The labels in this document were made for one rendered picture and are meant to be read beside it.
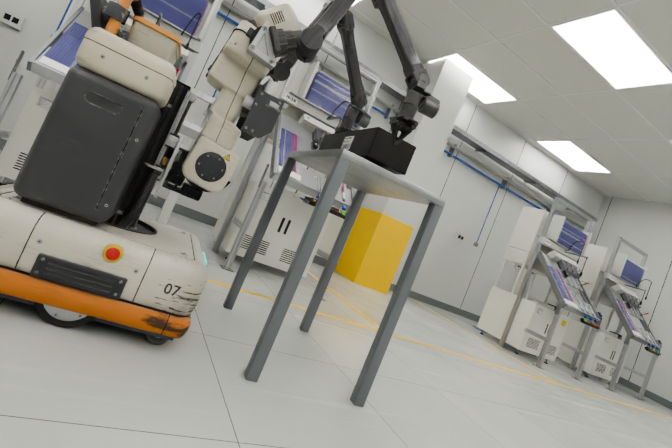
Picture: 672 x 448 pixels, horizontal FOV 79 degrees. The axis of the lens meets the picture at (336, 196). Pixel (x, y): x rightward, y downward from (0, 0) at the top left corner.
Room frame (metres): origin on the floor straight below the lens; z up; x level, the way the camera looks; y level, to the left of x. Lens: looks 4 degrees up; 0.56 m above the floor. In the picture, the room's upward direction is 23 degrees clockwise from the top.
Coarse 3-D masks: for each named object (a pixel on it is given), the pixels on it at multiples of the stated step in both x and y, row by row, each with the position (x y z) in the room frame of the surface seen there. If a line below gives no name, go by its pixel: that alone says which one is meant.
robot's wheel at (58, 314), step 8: (40, 304) 1.14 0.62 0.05; (40, 312) 1.14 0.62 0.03; (48, 312) 1.14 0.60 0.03; (56, 312) 1.15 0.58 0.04; (64, 312) 1.16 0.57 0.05; (72, 312) 1.16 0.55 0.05; (48, 320) 1.15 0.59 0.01; (56, 320) 1.15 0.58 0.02; (64, 320) 1.16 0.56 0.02; (72, 320) 1.17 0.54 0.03; (80, 320) 1.17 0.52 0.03; (88, 320) 1.18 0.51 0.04
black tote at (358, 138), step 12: (348, 132) 1.67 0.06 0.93; (360, 132) 1.55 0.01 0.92; (372, 132) 1.45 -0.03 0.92; (384, 132) 1.43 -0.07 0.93; (324, 144) 1.89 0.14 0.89; (336, 144) 1.74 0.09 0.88; (348, 144) 1.61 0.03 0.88; (360, 144) 1.51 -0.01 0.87; (372, 144) 1.42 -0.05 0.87; (384, 144) 1.43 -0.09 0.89; (408, 144) 1.47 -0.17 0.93; (360, 156) 1.48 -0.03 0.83; (372, 156) 1.42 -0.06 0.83; (384, 156) 1.44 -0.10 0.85; (396, 156) 1.46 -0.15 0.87; (408, 156) 1.47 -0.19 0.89; (384, 168) 1.52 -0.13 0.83; (396, 168) 1.46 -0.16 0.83
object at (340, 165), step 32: (288, 160) 1.93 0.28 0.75; (320, 160) 1.60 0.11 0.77; (352, 160) 1.33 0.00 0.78; (384, 192) 1.75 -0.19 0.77; (416, 192) 1.43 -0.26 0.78; (320, 224) 1.33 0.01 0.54; (352, 224) 2.09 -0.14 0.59; (416, 256) 1.47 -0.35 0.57; (288, 288) 1.32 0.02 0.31; (320, 288) 2.08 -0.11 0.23; (384, 320) 1.49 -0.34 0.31; (256, 352) 1.32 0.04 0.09; (384, 352) 1.48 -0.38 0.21
